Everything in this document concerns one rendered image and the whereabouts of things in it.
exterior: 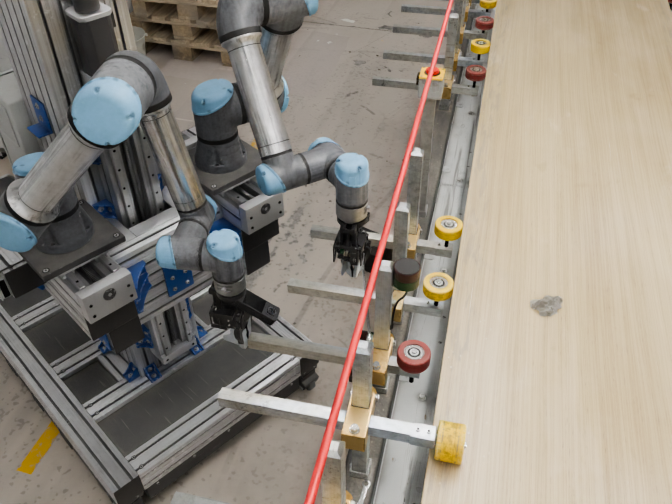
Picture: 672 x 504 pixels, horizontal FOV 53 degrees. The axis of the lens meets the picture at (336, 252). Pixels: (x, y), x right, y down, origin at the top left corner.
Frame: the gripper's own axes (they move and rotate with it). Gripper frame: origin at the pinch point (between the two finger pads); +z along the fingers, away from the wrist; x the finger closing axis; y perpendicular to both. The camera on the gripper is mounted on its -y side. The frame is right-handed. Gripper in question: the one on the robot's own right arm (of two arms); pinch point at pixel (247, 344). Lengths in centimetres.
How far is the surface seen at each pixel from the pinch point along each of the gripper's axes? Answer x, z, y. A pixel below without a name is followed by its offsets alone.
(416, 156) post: -52, -28, -34
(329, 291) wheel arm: -23.7, 0.3, -15.8
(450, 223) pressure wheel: -50, -9, -46
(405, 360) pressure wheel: 3.0, -8.2, -40.7
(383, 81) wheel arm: -149, 0, -8
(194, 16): -309, 50, 148
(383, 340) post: -2.4, -7.7, -34.5
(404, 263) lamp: -4.9, -31.2, -37.9
